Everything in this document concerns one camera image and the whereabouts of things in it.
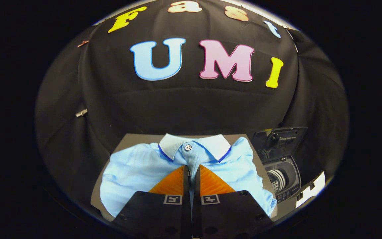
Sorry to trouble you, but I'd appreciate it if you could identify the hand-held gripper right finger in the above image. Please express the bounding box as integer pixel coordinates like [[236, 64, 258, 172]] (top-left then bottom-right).
[[193, 164, 274, 239]]

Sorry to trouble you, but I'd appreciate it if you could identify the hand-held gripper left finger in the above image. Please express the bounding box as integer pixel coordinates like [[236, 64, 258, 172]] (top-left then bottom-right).
[[111, 165, 191, 239]]

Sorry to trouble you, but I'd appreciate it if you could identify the light blue polo shirt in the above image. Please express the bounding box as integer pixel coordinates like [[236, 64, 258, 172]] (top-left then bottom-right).
[[100, 134, 277, 218]]

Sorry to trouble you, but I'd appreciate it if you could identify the dark glass washing machine lid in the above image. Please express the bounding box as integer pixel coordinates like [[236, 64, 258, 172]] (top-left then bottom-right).
[[251, 127, 307, 163]]

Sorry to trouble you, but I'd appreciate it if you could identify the black backdrop cloth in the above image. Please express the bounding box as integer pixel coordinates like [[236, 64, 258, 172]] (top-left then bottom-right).
[[35, 0, 350, 199]]

